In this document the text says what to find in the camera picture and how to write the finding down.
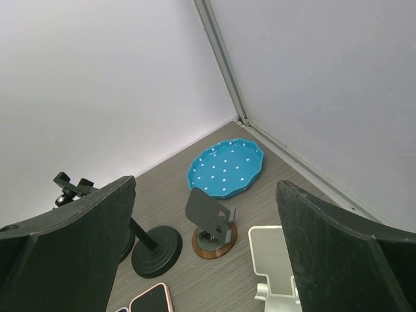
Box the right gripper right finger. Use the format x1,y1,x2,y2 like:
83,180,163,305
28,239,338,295
276,180,415,311

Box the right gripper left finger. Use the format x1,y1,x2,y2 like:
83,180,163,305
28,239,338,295
1,176,136,311

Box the black phone stand short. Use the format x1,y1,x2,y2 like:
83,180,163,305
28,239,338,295
119,229,135,263

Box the lavender phone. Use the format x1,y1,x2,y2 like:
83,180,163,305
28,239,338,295
115,307,129,312

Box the black phone stand tall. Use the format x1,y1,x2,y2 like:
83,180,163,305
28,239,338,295
53,172,183,279

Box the pink case phone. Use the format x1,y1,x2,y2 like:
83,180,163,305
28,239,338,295
129,283,174,312

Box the white phone stand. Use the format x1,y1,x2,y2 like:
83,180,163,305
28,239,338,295
248,226,302,312

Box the wooden base phone stand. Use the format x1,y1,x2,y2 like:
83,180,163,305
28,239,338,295
185,188,238,260

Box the blue polka dot plate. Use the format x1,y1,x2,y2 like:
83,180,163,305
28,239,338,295
187,138,265,200

